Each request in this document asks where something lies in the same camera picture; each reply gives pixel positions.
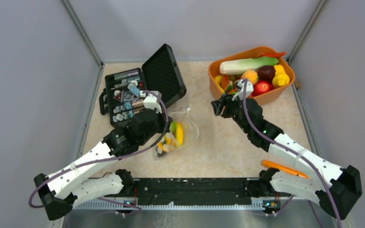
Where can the green white cabbage toy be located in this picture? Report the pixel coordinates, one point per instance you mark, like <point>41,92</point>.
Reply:
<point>239,66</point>

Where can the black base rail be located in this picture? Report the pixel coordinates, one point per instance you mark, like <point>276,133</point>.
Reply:
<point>197,191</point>

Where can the peach toy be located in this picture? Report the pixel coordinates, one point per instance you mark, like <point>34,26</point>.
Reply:
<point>251,75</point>

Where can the clear dotted zip bag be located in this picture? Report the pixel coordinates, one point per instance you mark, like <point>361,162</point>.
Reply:
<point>181,114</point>

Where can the red apple toy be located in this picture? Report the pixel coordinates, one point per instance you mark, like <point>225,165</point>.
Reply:
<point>261,87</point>

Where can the yellow bell pepper toy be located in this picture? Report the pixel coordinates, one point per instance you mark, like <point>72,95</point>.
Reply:
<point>164,146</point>

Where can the yellow banana toy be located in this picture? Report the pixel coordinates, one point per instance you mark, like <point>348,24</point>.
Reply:
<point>179,133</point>

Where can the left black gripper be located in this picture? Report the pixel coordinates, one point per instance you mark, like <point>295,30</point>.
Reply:
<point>162,118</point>

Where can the red chili toy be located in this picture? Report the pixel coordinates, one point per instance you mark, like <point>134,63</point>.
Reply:
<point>272,55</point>

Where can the black open case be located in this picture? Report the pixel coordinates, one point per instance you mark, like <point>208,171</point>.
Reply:
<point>120,97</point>

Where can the green apple toy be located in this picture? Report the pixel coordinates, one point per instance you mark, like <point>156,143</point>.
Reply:
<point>173,127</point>

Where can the orange carrot toy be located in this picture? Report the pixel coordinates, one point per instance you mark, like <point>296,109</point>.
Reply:
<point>270,164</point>

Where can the orange plastic basket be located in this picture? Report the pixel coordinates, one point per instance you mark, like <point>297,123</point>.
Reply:
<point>213,71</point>

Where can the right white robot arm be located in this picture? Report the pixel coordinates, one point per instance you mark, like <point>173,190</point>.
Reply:
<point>334,188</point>

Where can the dark purple fruit toy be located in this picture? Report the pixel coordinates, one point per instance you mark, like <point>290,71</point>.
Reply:
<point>266,72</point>

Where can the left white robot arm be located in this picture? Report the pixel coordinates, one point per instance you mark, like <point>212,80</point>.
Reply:
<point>60,191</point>

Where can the yellow pear toy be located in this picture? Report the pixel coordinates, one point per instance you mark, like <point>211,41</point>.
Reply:
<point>281,78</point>

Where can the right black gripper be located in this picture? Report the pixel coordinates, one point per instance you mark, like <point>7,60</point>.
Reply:
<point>225,100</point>

